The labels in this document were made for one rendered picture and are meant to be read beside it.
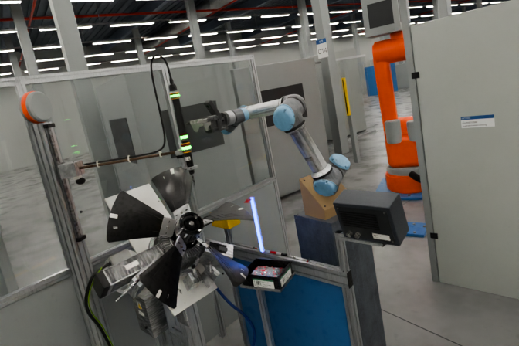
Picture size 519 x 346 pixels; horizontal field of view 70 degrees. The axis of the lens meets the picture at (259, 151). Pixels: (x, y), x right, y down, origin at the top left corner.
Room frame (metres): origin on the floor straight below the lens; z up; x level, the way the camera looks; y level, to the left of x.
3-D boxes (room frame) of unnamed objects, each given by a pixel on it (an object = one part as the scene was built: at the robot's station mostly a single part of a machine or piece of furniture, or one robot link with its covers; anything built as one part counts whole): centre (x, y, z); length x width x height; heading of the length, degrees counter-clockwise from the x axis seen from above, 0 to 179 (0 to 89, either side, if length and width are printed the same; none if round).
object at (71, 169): (1.87, 0.95, 1.55); 0.10 x 0.07 x 0.08; 80
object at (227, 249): (1.81, 0.32, 0.98); 0.20 x 0.16 x 0.20; 45
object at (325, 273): (1.94, 0.01, 0.82); 0.90 x 0.04 x 0.08; 45
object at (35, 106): (1.89, 1.05, 1.88); 0.17 x 0.15 x 0.16; 135
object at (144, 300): (1.84, 0.73, 0.73); 0.15 x 0.09 x 0.22; 45
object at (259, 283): (1.77, 0.08, 0.84); 0.22 x 0.17 x 0.07; 59
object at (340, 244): (1.63, -0.29, 0.96); 0.03 x 0.03 x 0.20; 45
